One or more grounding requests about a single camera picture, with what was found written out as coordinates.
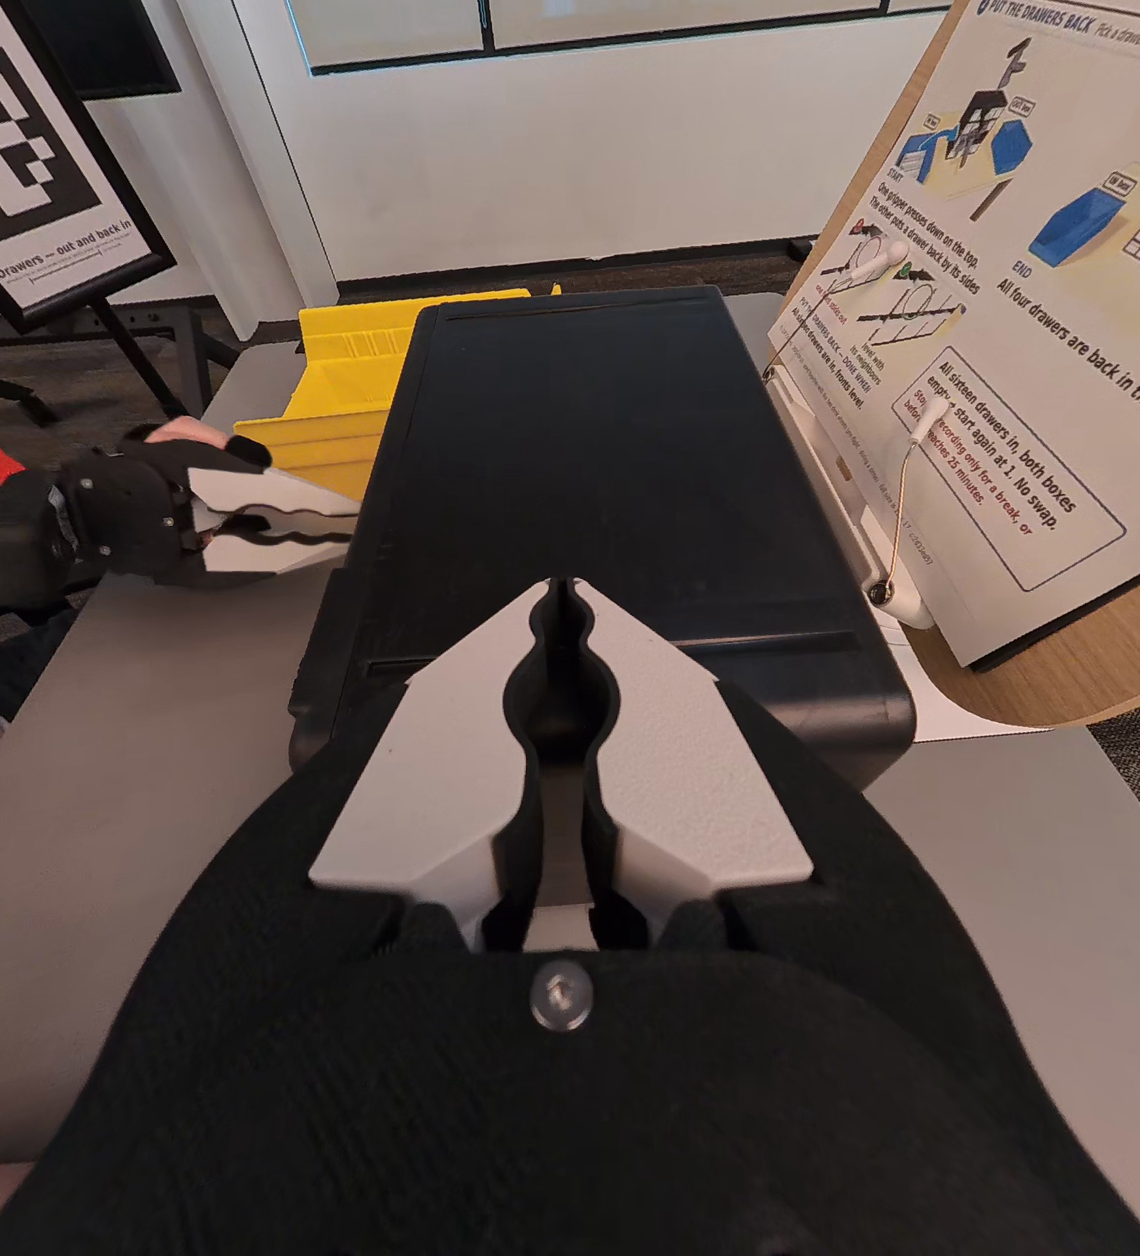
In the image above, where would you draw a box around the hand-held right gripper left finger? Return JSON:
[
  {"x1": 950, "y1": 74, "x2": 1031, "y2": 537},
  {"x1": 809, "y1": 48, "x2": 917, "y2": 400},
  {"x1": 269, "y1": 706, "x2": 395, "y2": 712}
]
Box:
[{"x1": 307, "y1": 576, "x2": 583, "y2": 947}]

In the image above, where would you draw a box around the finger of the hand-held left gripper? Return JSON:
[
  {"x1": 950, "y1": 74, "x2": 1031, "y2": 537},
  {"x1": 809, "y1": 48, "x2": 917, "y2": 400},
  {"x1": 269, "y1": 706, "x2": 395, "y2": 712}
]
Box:
[
  {"x1": 177, "y1": 529, "x2": 358, "y2": 592},
  {"x1": 185, "y1": 464, "x2": 366, "y2": 523}
]

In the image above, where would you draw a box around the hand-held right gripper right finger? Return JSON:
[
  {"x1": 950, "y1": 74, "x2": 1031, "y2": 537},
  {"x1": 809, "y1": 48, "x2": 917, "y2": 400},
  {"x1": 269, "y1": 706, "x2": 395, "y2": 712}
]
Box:
[{"x1": 576, "y1": 576, "x2": 815, "y2": 924}]

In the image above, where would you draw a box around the yellow plastic bin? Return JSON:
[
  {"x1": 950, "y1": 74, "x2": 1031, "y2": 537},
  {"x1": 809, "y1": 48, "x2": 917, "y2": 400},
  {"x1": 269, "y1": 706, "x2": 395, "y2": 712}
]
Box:
[{"x1": 234, "y1": 284, "x2": 564, "y2": 496}]

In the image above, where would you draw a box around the black drawer cabinet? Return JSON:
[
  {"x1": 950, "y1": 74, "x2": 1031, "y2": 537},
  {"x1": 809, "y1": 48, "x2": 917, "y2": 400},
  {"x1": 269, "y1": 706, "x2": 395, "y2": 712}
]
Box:
[{"x1": 287, "y1": 284, "x2": 917, "y2": 790}]

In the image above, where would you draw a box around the person's left hand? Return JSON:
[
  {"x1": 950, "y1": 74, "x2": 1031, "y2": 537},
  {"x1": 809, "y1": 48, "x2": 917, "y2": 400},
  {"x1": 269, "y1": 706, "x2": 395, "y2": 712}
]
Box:
[{"x1": 142, "y1": 413, "x2": 240, "y2": 459}]

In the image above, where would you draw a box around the person's dark clothing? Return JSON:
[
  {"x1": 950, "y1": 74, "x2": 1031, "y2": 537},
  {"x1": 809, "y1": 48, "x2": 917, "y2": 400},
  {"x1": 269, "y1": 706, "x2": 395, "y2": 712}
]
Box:
[{"x1": 0, "y1": 608, "x2": 81, "y2": 725}]

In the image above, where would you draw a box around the white poster stand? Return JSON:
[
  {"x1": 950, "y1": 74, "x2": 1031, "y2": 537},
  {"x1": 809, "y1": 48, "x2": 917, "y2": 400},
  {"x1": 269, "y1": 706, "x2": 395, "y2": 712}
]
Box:
[{"x1": 766, "y1": 370, "x2": 1023, "y2": 743}]

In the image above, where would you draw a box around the black framed marker sign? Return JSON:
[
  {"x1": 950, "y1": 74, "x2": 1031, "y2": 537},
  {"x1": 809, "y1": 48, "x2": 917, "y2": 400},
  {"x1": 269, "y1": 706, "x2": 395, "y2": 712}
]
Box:
[{"x1": 0, "y1": 0, "x2": 179, "y2": 335}]

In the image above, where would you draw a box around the instruction sheet on board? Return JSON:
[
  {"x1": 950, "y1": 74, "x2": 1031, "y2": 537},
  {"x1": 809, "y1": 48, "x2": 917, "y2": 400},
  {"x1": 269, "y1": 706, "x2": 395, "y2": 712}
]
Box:
[{"x1": 768, "y1": 0, "x2": 1140, "y2": 727}]

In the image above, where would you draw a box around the white tethered magnetic pin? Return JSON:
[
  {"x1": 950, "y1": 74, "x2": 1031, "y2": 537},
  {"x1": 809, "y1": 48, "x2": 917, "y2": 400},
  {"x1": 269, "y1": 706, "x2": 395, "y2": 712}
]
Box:
[
  {"x1": 866, "y1": 394, "x2": 956, "y2": 602},
  {"x1": 766, "y1": 239, "x2": 911, "y2": 378}
]

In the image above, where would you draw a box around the printed instruction sheet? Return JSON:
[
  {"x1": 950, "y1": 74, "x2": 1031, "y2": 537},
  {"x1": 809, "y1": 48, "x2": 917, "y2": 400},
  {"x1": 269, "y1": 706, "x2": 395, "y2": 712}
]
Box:
[{"x1": 768, "y1": 0, "x2": 1140, "y2": 669}]

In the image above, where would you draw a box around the black wall panel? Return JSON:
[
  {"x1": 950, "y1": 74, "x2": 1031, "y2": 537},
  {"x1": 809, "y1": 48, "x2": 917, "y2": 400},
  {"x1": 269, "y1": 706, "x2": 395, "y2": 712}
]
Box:
[{"x1": 26, "y1": 0, "x2": 183, "y2": 99}]

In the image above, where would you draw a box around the wall whiteboard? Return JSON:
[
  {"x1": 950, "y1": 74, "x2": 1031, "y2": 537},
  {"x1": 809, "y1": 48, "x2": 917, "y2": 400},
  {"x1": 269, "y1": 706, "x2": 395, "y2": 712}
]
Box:
[{"x1": 287, "y1": 0, "x2": 954, "y2": 78}]

